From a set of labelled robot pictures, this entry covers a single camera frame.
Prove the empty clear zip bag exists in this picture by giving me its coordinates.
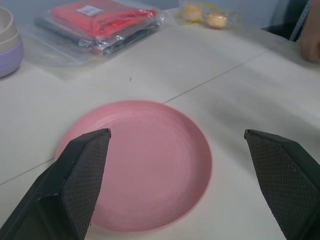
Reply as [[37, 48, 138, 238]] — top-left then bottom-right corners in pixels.
[[23, 29, 106, 68]]

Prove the clear plastic macaron bag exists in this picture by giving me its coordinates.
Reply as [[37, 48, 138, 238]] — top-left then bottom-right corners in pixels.
[[176, 0, 241, 30]]

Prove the orange macaron toy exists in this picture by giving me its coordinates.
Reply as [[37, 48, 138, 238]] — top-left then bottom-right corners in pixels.
[[182, 4, 203, 22], [205, 12, 228, 28]]

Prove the black cloth in plastic bag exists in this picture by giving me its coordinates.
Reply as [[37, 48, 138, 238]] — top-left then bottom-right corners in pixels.
[[34, 16, 166, 57]]

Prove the person's bare hand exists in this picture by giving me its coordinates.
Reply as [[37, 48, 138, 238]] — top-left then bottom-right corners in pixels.
[[300, 32, 320, 63]]

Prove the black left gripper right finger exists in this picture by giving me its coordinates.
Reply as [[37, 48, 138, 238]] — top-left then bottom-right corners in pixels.
[[244, 129, 320, 240]]

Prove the beige bowl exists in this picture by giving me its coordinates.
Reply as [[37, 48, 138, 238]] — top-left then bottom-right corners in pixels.
[[0, 6, 21, 53]]

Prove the lilac bowl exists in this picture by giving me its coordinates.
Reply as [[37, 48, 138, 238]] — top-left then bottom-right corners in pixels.
[[0, 39, 25, 78]]

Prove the pink round plate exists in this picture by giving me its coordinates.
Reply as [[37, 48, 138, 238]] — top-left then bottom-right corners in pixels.
[[54, 100, 213, 225]]

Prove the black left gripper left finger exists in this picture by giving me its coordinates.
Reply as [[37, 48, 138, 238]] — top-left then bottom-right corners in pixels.
[[0, 128, 112, 240]]

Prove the red cloth in plastic bag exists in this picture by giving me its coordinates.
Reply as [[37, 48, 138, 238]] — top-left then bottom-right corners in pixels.
[[48, 0, 158, 41]]

